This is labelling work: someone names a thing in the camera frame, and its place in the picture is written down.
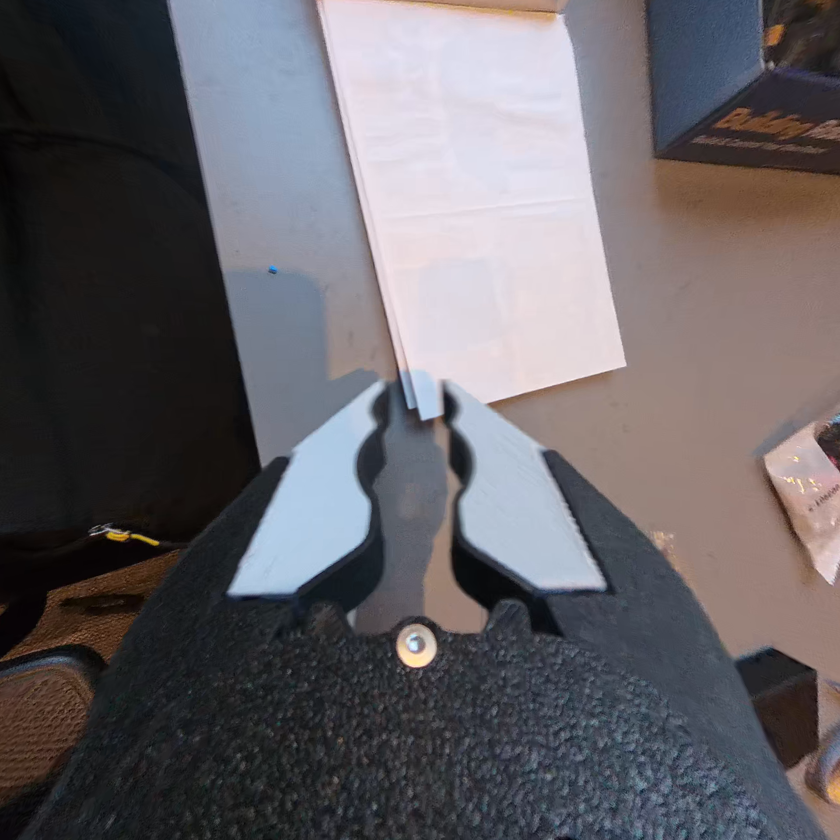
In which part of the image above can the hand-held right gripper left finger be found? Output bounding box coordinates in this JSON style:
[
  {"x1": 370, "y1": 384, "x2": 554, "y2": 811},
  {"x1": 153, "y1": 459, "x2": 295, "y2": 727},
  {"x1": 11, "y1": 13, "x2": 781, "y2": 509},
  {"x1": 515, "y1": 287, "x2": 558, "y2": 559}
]
[{"x1": 225, "y1": 379, "x2": 389, "y2": 614}]

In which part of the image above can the clear bag of dark parts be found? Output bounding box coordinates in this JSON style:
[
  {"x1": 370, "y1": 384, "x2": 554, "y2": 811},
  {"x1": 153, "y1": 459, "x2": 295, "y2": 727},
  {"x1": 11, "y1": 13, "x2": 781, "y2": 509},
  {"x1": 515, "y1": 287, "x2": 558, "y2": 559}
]
[{"x1": 763, "y1": 407, "x2": 840, "y2": 585}]

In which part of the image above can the blue cardboard kit box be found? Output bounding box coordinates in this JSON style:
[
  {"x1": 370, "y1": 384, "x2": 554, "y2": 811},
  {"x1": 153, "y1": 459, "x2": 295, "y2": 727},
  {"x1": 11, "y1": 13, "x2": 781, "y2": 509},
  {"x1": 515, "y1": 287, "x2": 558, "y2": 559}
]
[{"x1": 646, "y1": 0, "x2": 840, "y2": 175}]

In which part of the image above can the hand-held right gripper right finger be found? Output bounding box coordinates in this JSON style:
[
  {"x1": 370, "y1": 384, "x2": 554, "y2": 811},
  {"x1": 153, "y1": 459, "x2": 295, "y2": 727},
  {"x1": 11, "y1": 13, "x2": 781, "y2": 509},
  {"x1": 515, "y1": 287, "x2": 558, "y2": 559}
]
[{"x1": 441, "y1": 379, "x2": 609, "y2": 618}]

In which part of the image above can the black cloth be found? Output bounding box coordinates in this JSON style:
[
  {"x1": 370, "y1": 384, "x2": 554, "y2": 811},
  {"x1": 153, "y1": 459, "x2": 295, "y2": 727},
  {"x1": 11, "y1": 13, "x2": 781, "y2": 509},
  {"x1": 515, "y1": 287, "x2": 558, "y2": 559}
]
[{"x1": 0, "y1": 0, "x2": 263, "y2": 549}]

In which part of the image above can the white instruction booklet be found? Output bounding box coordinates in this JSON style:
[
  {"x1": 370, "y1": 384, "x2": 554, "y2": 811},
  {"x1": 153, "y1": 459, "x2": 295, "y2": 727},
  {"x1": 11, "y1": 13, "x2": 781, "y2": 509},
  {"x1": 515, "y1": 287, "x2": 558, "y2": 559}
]
[{"x1": 315, "y1": 0, "x2": 627, "y2": 421}]

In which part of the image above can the black battery box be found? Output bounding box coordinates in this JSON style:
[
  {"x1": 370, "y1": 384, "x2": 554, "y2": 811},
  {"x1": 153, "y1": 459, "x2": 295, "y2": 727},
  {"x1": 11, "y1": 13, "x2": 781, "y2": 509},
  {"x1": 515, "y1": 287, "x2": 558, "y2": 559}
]
[{"x1": 735, "y1": 646, "x2": 821, "y2": 769}]

